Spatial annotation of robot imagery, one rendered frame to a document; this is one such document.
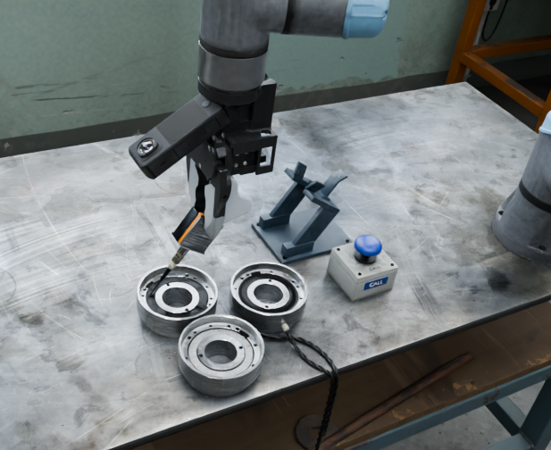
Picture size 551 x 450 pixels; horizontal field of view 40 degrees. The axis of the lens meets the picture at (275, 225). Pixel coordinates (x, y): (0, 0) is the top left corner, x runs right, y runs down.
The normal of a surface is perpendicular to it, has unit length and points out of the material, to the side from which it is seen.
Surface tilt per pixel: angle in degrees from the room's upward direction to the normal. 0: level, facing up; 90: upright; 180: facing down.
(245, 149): 90
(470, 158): 0
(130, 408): 0
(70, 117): 90
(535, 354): 0
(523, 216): 73
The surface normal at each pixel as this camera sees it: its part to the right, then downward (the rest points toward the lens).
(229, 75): 0.01, 0.62
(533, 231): -0.53, 0.18
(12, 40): 0.47, 0.59
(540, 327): 0.12, -0.78
